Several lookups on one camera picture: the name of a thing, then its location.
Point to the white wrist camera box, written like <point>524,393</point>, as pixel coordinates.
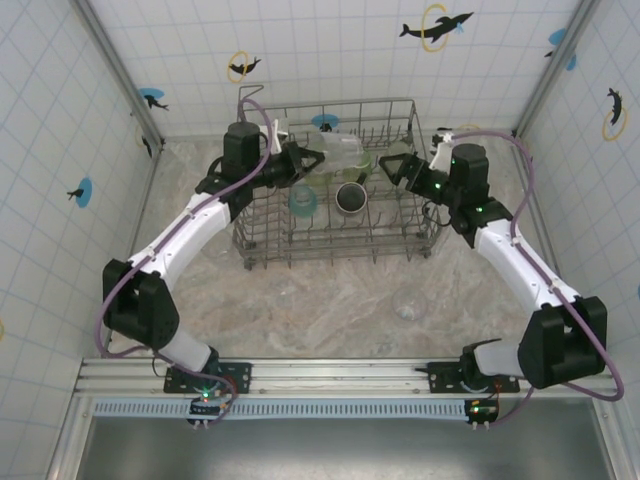
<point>280,136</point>
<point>442,147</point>

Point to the black mug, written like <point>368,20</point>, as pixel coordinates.
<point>351,197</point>

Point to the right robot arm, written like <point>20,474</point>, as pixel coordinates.
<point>560,345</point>

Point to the black controller board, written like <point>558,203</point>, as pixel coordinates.
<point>200,412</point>
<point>480,412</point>

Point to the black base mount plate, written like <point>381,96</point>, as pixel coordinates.
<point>440,375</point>
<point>240,375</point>

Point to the brushed metal panel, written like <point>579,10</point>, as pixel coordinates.
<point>325,450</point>

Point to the blue circle fish sticker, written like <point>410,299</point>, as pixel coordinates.
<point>85,190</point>
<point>557,36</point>
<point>150,95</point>
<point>325,120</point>

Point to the aluminium edge bar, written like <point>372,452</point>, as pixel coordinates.
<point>540,210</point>
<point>146,200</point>

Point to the clear glass tumbler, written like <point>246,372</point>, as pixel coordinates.
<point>410,303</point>
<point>342,150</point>

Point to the aluminium mounting rail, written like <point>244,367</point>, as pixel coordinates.
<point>325,372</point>

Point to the pale tinted clear cup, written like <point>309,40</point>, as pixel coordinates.
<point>398,150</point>

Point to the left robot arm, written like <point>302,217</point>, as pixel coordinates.
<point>140,305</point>

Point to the aluminium frame post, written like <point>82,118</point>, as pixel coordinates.
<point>554,75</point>
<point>122,75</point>

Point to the teal translucent cup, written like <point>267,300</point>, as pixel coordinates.
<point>302,205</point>

